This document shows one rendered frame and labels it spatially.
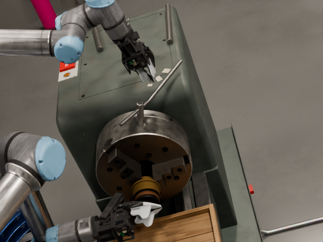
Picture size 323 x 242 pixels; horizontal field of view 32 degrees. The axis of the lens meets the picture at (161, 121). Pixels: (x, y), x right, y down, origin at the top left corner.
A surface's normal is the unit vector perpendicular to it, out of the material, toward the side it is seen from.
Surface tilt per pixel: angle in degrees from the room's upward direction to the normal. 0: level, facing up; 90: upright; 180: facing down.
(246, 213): 0
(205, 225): 0
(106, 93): 0
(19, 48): 85
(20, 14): 90
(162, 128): 41
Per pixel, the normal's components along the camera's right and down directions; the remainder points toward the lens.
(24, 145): -0.40, -0.65
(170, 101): -0.02, 0.38
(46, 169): 0.87, 0.04
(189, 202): 0.21, -0.78
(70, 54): -0.01, 0.63
